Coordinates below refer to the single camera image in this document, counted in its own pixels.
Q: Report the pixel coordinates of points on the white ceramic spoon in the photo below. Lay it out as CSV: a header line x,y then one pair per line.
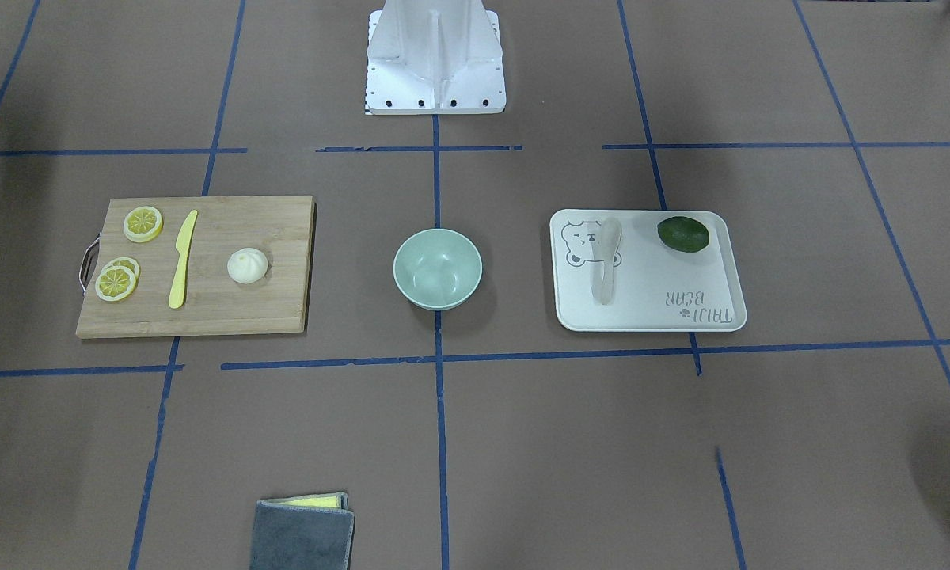
x,y
605,248

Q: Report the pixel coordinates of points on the white steamed bun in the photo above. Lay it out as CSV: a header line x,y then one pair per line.
x,y
247,265

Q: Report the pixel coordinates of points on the light green bowl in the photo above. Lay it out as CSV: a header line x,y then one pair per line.
x,y
437,269

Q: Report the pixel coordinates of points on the white bear tray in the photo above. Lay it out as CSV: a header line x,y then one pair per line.
x,y
656,289

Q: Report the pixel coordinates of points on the green avocado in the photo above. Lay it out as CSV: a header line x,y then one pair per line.
x,y
682,233

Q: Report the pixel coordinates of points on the yellow sponge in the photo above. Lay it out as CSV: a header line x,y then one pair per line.
x,y
328,501

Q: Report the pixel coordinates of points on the bamboo cutting board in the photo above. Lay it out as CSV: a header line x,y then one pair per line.
x,y
281,226

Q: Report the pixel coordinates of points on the yellow plastic knife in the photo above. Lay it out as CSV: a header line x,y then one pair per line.
x,y
183,244

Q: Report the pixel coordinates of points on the grey folded cloth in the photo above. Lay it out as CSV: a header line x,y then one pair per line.
x,y
288,537

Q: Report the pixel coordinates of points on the lemon slice top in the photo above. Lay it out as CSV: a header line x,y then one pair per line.
x,y
142,224

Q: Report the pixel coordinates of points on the lemon slice behind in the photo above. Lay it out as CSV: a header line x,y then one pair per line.
x,y
127,262

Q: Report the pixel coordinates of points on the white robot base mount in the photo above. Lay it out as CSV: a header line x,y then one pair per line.
x,y
434,58

